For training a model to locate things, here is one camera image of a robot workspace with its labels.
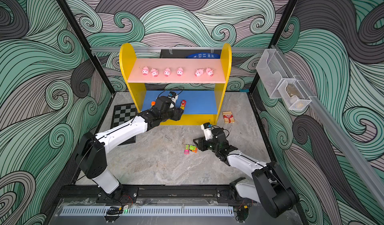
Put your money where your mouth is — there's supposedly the red yellow bulldozer toy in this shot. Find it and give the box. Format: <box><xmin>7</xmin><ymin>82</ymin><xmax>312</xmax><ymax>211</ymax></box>
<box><xmin>180</xmin><ymin>100</ymin><xmax>187</xmax><ymax>110</ymax></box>

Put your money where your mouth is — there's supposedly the white slotted cable duct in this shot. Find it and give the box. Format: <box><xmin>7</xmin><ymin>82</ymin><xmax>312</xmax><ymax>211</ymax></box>
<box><xmin>59</xmin><ymin>206</ymin><xmax>235</xmax><ymax>217</ymax></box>

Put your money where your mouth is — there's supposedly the pink toy pig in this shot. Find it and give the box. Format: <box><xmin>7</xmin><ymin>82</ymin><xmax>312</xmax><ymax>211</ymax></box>
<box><xmin>142</xmin><ymin>66</ymin><xmax>149</xmax><ymax>75</ymax></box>
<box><xmin>206</xmin><ymin>67</ymin><xmax>214</xmax><ymax>76</ymax></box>
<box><xmin>151</xmin><ymin>68</ymin><xmax>159</xmax><ymax>77</ymax></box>
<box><xmin>176</xmin><ymin>67</ymin><xmax>184</xmax><ymax>76</ymax></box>
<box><xmin>164</xmin><ymin>68</ymin><xmax>171</xmax><ymax>77</ymax></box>
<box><xmin>195</xmin><ymin>69</ymin><xmax>204</xmax><ymax>77</ymax></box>

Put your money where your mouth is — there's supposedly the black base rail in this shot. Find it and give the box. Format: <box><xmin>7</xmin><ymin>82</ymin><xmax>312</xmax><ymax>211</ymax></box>
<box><xmin>56</xmin><ymin>185</ymin><xmax>295</xmax><ymax>204</ymax></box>

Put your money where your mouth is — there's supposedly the black panel behind shelf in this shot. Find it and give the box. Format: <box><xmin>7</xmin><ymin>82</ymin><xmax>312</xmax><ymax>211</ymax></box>
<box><xmin>160</xmin><ymin>49</ymin><xmax>222</xmax><ymax>58</ymax></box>

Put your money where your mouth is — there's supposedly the blue oval basket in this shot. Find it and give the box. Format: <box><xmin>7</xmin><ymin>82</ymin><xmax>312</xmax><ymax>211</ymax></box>
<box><xmin>186</xmin><ymin>52</ymin><xmax>221</xmax><ymax>59</ymax></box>

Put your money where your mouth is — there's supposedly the small clear plastic bin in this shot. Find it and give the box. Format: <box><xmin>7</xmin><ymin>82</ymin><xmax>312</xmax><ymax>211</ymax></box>
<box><xmin>278</xmin><ymin>78</ymin><xmax>311</xmax><ymax>111</ymax></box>

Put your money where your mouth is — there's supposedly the large clear plastic bin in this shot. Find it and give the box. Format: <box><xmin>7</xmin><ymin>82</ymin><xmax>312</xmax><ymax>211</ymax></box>
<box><xmin>256</xmin><ymin>49</ymin><xmax>295</xmax><ymax>99</ymax></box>

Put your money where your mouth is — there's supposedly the black white chessboard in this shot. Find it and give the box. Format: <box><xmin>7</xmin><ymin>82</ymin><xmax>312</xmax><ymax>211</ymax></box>
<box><xmin>111</xmin><ymin>103</ymin><xmax>137</xmax><ymax>129</ymax></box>

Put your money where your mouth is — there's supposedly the green orange flatbed truck toy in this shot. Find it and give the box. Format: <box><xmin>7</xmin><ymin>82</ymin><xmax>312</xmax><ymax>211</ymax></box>
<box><xmin>189</xmin><ymin>145</ymin><xmax>198</xmax><ymax>153</ymax></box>

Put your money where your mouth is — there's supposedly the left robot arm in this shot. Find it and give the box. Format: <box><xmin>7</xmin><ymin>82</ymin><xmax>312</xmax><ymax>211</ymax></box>
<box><xmin>76</xmin><ymin>91</ymin><xmax>184</xmax><ymax>197</ymax></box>

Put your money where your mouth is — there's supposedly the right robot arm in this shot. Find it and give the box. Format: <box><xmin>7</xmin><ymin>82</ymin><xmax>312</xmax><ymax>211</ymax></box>
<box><xmin>193</xmin><ymin>123</ymin><xmax>299</xmax><ymax>218</ymax></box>

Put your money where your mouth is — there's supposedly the red patterned small box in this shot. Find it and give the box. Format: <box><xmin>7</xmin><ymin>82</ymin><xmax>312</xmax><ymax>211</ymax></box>
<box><xmin>223</xmin><ymin>111</ymin><xmax>235</xmax><ymax>124</ymax></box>

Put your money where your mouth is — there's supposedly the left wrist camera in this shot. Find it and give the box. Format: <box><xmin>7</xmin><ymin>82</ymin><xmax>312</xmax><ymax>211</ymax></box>
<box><xmin>168</xmin><ymin>91</ymin><xmax>178</xmax><ymax>105</ymax></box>

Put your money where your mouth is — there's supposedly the yellow toy shelf unit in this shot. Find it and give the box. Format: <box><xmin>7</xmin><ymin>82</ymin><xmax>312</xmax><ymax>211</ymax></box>
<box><xmin>119</xmin><ymin>43</ymin><xmax>232</xmax><ymax>126</ymax></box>

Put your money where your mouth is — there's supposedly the magenta brown truck toy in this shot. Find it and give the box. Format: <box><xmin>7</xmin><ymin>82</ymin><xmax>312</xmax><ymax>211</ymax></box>
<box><xmin>184</xmin><ymin>145</ymin><xmax>190</xmax><ymax>155</ymax></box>

